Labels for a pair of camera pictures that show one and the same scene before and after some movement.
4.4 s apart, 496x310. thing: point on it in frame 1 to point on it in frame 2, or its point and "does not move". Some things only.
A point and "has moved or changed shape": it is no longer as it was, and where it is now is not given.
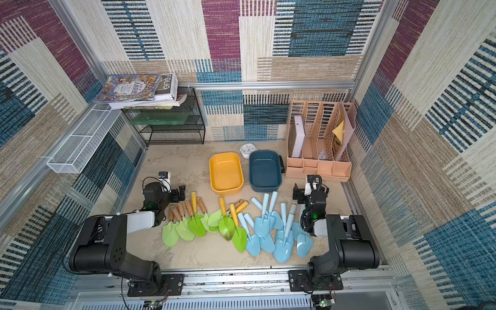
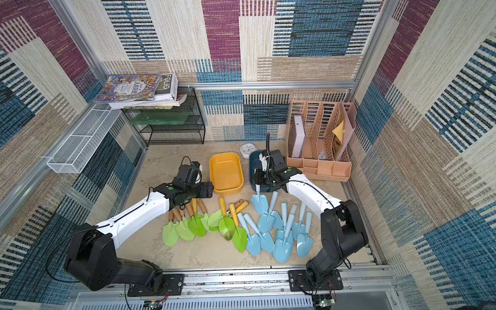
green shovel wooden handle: [204, 221] does not move
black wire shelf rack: [182, 124] does not move
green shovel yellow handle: [197, 223] does not move
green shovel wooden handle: [196, 224] does not move
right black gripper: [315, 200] to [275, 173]
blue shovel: [259, 206] has moved or changed shape
